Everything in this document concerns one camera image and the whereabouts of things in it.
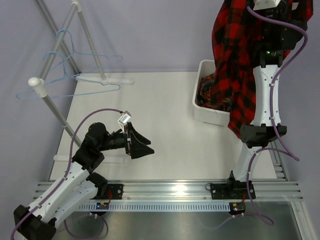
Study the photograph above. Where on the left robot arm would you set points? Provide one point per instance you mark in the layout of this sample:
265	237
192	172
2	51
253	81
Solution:
79	183

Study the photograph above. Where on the brown plaid shirt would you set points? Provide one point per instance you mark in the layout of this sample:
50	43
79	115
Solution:
203	98

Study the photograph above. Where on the white slotted cable duct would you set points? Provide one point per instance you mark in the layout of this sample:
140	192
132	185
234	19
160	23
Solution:
155	207

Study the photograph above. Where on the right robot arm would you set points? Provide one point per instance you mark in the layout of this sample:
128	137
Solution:
280	33

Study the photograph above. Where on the red black plaid shirt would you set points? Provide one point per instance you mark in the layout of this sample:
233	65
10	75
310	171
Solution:
236	37

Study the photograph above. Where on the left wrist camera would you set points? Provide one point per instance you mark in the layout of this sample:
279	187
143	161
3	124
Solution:
125	116

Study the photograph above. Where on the white plastic bin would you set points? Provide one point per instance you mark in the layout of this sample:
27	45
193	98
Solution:
203	114

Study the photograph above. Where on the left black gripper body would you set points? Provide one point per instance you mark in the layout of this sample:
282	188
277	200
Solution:
127	137

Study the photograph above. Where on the aluminium mounting rail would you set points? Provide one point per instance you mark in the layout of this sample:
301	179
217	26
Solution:
142	191

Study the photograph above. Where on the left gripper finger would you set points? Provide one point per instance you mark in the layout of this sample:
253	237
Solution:
141	151
136	136

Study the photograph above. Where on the white clothes rack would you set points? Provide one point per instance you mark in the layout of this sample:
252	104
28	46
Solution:
62	46

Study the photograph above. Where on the blue hanger with red shirt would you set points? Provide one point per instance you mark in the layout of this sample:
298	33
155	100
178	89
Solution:
94	54

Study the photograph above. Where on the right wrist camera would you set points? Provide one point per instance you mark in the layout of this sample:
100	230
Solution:
265	4

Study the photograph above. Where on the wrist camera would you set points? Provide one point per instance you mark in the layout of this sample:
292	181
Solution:
125	116
265	4

